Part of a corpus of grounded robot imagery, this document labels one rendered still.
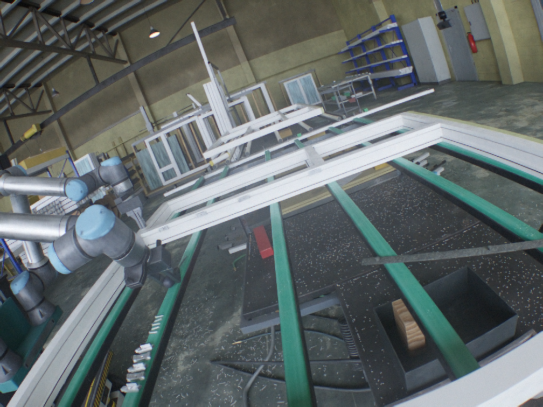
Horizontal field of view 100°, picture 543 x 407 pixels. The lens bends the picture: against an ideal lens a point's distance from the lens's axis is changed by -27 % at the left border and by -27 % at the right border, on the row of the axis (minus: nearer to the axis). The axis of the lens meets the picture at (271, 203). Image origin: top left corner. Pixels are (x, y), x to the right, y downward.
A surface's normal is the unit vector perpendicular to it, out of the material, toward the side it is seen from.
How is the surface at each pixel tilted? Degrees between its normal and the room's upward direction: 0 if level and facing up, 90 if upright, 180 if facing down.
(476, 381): 0
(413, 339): 90
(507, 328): 90
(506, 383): 0
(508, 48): 90
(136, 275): 31
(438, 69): 90
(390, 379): 0
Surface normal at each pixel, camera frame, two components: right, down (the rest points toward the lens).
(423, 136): 0.01, 0.34
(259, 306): -0.36, -0.88
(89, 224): -0.23, -0.61
